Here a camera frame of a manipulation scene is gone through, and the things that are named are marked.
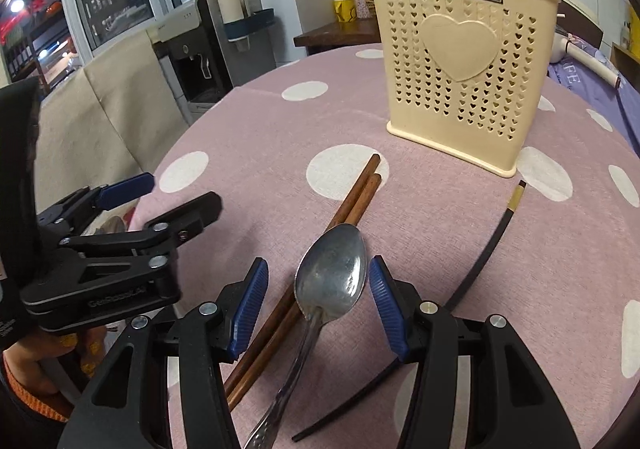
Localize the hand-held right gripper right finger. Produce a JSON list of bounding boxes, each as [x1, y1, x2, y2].
[[368, 255, 583, 449]]

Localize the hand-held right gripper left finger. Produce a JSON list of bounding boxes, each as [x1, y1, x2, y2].
[[57, 258, 269, 449]]

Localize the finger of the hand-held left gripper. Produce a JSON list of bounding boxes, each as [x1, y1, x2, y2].
[[59, 192, 222, 275], [36, 172, 156, 241]]

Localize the metal spoon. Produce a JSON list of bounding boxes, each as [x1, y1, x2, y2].
[[244, 223, 369, 449]]

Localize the black chopstick with gold band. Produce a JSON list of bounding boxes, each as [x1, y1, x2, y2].
[[291, 180, 527, 445]]

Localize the cream plastic utensil holder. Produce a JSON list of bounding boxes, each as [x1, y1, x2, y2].
[[365, 0, 560, 178]]

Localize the beige sofa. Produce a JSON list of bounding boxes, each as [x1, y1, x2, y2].
[[35, 26, 202, 230]]

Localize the pink polka dot tablecloth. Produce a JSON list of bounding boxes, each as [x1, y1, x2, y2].
[[129, 43, 640, 449]]

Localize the grey water dispenser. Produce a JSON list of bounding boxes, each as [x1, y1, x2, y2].
[[150, 0, 278, 126]]

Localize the blue white cup holder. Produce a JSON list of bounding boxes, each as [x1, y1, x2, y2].
[[222, 0, 276, 52]]

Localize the dark wooden vanity table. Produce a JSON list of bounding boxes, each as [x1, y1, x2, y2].
[[293, 18, 384, 56]]

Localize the yellow mug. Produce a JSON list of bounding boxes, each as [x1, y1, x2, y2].
[[333, 0, 359, 24]]

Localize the wooden side shelf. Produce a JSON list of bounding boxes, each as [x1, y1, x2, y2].
[[609, 41, 640, 90]]

